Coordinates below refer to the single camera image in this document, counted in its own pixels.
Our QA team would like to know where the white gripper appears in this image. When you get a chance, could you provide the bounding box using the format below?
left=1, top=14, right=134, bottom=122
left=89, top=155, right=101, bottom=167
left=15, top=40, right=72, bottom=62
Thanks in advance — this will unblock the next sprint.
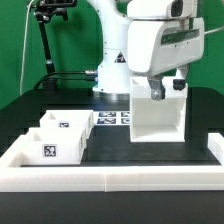
left=127, top=18, right=204, bottom=101

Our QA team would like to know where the white drawer cabinet box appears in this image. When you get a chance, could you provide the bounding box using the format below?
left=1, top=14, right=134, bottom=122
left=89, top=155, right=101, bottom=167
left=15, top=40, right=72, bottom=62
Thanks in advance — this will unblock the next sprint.
left=130, top=77, right=188, bottom=142

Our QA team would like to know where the white front drawer tray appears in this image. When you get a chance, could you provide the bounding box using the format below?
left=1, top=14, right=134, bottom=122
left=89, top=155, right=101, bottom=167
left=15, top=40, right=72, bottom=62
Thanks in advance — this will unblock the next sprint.
left=22, top=128, right=87, bottom=165

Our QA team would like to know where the white drawer tray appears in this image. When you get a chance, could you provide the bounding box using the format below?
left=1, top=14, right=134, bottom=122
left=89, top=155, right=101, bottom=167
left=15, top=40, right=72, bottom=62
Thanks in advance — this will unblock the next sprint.
left=39, top=110, right=94, bottom=138
left=22, top=128, right=87, bottom=165

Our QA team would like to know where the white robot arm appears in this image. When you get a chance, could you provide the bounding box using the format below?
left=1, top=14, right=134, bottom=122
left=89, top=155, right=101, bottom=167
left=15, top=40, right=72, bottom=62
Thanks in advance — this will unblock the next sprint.
left=87, top=0, right=204, bottom=101

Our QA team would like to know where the white rear drawer tray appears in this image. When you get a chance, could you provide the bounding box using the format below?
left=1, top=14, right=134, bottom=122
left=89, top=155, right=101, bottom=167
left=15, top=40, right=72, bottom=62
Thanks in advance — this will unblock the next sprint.
left=39, top=110, right=94, bottom=138

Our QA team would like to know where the white marker tag plate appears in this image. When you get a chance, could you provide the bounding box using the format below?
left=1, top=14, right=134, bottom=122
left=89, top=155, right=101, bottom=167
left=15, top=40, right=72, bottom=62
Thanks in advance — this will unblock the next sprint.
left=94, top=111, right=130, bottom=126

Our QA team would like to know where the black cable bundle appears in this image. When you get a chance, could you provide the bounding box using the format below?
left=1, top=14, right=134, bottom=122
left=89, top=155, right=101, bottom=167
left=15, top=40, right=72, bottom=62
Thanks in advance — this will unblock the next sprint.
left=33, top=69, right=99, bottom=90

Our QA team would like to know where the black camera stand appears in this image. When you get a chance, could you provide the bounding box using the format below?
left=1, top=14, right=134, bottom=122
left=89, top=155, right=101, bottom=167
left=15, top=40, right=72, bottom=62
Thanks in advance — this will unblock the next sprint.
left=30, top=0, right=78, bottom=90

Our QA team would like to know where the white hanging cable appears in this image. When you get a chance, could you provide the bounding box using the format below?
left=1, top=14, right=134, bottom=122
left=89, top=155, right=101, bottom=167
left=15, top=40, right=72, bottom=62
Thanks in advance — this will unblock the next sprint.
left=19, top=0, right=36, bottom=96

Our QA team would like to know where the white U-shaped table frame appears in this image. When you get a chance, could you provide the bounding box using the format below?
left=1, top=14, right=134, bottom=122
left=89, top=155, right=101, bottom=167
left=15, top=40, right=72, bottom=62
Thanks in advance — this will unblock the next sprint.
left=0, top=133, right=224, bottom=192

